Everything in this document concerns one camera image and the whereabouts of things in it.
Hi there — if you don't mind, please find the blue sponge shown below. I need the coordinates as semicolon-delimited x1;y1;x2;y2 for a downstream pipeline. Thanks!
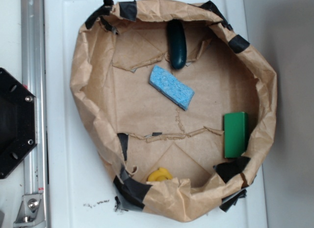
149;65;194;111

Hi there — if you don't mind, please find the dark green plastic pickle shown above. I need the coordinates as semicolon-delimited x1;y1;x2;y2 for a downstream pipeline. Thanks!
167;19;187;70

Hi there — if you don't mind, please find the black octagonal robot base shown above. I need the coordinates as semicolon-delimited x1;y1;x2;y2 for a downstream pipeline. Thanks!
0;68;37;179

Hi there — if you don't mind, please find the yellow rubber duck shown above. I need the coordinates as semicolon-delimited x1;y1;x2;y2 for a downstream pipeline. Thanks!
147;168;173;182

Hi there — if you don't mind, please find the white tray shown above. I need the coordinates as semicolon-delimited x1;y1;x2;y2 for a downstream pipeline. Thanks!
44;0;267;228

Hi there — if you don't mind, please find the aluminium extrusion rail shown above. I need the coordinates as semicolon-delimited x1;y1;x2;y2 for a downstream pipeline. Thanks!
21;0;51;228

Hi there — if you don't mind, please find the brown paper bag bin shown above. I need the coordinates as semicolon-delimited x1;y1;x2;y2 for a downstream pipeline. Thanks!
70;0;277;222

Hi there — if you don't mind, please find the metal corner bracket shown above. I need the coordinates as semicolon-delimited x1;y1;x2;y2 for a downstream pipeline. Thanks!
13;194;45;228

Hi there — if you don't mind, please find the green rectangular block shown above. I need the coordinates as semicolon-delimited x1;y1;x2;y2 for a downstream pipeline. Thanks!
224;112;249;158

